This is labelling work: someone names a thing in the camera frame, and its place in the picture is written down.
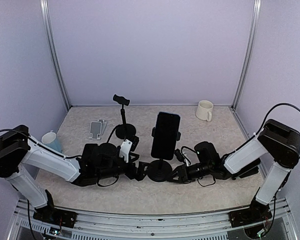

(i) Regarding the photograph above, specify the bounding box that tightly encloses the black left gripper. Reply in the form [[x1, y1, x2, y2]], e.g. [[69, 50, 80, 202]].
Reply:
[[97, 154, 155, 181]]

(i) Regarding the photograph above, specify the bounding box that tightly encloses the black folding phone stand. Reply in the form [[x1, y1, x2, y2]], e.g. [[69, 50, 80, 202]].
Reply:
[[231, 158, 261, 180]]

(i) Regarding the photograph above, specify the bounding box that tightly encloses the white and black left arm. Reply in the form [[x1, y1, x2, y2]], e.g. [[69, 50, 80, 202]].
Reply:
[[0, 125, 149, 223]]

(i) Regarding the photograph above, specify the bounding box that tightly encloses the blue phone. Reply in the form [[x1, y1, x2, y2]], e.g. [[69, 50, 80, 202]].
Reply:
[[151, 111, 181, 161]]

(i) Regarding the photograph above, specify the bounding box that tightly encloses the light blue plastic cup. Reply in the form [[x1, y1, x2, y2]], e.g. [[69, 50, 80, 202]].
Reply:
[[41, 131, 63, 153]]

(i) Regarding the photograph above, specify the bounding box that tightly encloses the left aluminium frame post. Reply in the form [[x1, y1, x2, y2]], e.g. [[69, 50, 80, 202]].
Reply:
[[40, 0, 72, 111]]

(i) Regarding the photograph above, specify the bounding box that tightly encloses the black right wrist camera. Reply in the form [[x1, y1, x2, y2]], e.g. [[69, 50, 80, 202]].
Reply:
[[174, 148, 185, 163]]

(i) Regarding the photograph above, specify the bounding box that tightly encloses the black round stand base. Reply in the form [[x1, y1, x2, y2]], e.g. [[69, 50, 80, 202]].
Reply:
[[113, 94, 137, 140]]

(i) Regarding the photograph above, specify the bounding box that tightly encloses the right aluminium frame post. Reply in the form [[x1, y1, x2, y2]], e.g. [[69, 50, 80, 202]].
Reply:
[[231, 0, 262, 112]]

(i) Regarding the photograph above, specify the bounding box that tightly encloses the aluminium front rail base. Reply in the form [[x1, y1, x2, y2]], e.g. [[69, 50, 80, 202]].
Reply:
[[4, 198, 299, 240]]

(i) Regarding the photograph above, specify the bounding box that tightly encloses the white ceramic mug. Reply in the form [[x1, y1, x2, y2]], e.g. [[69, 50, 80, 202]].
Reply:
[[195, 100, 214, 122]]

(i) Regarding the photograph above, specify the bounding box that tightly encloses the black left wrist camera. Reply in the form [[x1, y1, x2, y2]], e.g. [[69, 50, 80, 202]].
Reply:
[[129, 135, 140, 152]]

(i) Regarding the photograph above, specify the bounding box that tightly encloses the black front stand with pole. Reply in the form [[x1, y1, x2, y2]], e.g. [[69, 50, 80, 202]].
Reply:
[[147, 126, 182, 183]]

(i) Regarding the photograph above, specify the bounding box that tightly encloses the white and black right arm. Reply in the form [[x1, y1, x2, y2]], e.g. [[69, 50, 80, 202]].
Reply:
[[166, 117, 300, 222]]

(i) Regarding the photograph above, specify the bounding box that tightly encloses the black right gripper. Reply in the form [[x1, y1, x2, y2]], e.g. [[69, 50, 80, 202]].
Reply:
[[165, 161, 212, 184]]

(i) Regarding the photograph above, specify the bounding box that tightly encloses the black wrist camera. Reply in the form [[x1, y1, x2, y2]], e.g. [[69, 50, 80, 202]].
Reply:
[[174, 148, 185, 163], [129, 135, 140, 152]]

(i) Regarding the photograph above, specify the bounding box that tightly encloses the white folding phone stand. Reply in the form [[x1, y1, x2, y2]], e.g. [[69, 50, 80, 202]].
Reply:
[[88, 119, 107, 140]]

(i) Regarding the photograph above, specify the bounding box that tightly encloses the aluminium frame post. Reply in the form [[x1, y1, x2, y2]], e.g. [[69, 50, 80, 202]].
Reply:
[[40, 0, 72, 111], [231, 0, 262, 112]]

